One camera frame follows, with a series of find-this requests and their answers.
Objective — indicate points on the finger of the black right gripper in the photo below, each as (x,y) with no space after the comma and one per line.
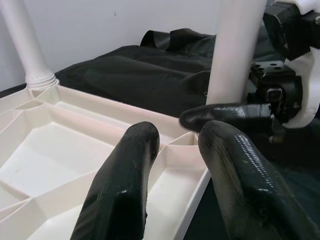
(197,83)
(225,115)

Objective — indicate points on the white plastic children table top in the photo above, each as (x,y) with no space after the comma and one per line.
(50,155)

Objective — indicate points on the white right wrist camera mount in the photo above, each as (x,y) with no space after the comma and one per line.
(311,82)

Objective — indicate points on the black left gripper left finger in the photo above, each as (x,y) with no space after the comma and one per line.
(120,190)

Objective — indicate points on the white plastic table leg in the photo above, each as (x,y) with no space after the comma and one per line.
(232,50)
(27,45)

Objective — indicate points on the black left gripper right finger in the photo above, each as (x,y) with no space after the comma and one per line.
(250,190)

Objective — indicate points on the black cloth table cover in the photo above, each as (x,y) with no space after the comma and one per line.
(137,67)

